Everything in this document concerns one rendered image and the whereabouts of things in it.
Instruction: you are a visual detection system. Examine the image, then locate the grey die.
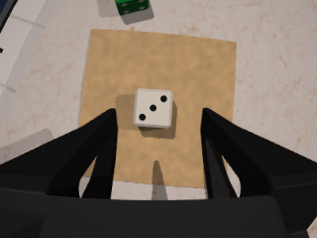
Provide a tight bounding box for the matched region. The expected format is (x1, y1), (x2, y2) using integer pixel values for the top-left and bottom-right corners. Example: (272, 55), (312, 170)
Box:
(133, 88), (173, 128)

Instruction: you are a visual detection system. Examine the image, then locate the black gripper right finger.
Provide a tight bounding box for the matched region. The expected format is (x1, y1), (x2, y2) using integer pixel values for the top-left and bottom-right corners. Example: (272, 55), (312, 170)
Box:
(200, 108), (317, 233)

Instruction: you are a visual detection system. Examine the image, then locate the green die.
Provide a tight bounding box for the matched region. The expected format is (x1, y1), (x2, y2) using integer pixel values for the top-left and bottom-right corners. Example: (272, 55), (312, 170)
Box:
(115, 0), (149, 15)

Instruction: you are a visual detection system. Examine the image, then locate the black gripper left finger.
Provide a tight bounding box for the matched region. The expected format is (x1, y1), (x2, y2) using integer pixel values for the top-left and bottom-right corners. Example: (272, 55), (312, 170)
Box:
(0, 108), (118, 199)

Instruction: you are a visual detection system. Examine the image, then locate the tan mat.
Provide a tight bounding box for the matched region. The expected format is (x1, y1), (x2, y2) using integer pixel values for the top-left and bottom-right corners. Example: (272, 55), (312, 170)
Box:
(79, 29), (237, 188)

